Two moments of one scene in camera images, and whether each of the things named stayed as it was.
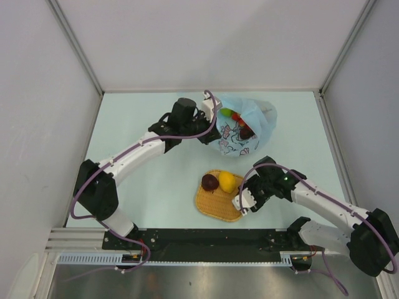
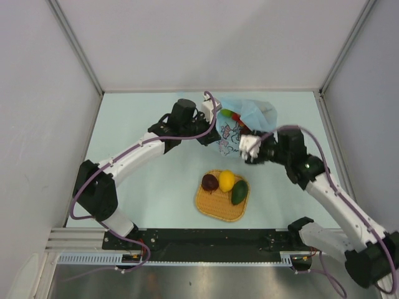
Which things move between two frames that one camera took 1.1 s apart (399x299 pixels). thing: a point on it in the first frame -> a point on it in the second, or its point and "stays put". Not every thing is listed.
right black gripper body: [260, 189] -> [269, 152]
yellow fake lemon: [227, 181] stays put
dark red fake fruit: [209, 182] stays put
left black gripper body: [199, 126] stays put
